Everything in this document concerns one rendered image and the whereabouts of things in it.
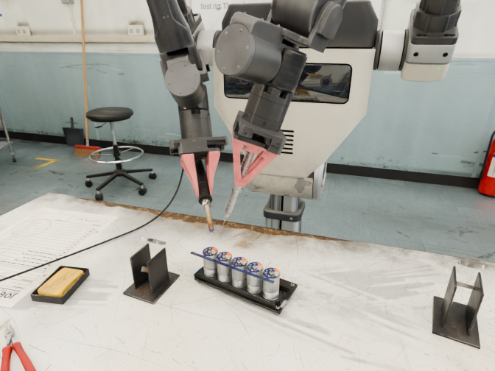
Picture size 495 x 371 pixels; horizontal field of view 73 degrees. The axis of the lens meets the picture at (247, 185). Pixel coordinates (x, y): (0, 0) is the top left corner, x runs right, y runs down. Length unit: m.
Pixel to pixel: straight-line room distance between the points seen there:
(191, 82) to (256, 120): 0.15
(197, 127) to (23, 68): 4.06
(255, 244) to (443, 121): 2.57
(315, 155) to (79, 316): 0.59
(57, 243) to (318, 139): 0.61
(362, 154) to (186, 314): 2.70
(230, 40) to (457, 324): 0.50
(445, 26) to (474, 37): 2.23
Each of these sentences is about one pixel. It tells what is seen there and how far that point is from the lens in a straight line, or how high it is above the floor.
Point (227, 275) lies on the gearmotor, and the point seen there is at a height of 0.78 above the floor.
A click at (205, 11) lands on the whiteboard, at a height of 1.34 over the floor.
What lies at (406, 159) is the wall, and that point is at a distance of 3.15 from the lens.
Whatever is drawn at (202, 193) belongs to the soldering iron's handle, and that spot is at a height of 0.88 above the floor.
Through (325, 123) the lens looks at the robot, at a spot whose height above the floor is 0.95.
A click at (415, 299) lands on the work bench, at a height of 0.75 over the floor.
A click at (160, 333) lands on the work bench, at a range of 0.53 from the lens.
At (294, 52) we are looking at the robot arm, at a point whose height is 1.12.
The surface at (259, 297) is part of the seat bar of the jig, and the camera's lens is 0.54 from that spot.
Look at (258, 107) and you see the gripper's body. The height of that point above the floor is 1.05.
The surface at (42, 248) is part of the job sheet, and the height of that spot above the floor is 0.75.
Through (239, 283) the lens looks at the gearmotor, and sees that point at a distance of 0.55.
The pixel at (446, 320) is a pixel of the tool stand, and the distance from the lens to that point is 0.61.
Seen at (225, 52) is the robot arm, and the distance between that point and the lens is 0.42.
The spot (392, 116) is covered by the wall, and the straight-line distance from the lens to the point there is 3.04.
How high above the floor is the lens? 1.13
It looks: 24 degrees down
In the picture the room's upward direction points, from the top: straight up
